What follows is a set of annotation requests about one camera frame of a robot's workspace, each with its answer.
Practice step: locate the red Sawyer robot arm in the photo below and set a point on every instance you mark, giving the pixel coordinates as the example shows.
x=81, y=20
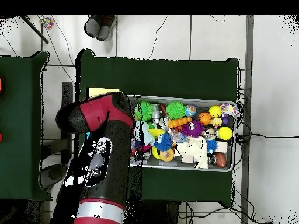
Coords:
x=98, y=114

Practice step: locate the wooden box with three holes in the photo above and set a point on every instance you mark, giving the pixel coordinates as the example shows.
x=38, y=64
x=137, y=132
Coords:
x=96, y=91

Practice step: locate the mint green foam cloth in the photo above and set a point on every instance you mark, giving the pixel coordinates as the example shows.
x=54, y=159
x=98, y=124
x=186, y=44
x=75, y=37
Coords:
x=147, y=133

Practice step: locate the green spiky ball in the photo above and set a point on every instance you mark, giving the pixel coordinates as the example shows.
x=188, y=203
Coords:
x=144, y=111
x=175, y=110

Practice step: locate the blue spiky ball with eyes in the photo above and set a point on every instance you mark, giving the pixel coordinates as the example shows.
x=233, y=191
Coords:
x=163, y=142

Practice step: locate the orange plastic toy block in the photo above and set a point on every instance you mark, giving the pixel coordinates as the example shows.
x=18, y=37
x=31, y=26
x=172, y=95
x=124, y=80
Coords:
x=180, y=122

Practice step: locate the purple furry monster toy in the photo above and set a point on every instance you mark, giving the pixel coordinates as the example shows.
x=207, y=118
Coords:
x=192, y=128

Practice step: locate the cream knitted cloth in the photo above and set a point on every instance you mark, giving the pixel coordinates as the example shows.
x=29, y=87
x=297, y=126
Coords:
x=194, y=151

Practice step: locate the dark green table cloth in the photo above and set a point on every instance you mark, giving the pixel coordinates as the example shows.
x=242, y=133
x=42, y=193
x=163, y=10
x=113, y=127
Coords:
x=18, y=140
x=154, y=70

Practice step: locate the orange toy basketball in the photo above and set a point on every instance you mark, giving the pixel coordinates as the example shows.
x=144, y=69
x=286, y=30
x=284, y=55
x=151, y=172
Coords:
x=204, y=118

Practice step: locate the yellow ball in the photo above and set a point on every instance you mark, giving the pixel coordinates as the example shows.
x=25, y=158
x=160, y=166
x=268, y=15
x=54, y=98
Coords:
x=224, y=133
x=215, y=111

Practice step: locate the person's foot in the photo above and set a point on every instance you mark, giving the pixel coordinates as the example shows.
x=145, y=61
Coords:
x=106, y=29
x=92, y=25

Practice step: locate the grey round stand base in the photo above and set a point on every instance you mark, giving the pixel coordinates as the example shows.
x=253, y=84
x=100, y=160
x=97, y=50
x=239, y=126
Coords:
x=51, y=175

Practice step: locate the small colourful floor toy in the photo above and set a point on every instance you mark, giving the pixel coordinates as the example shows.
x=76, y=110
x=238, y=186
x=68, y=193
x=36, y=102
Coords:
x=46, y=22

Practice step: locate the thin black rod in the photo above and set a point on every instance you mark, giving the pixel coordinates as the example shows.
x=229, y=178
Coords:
x=33, y=28

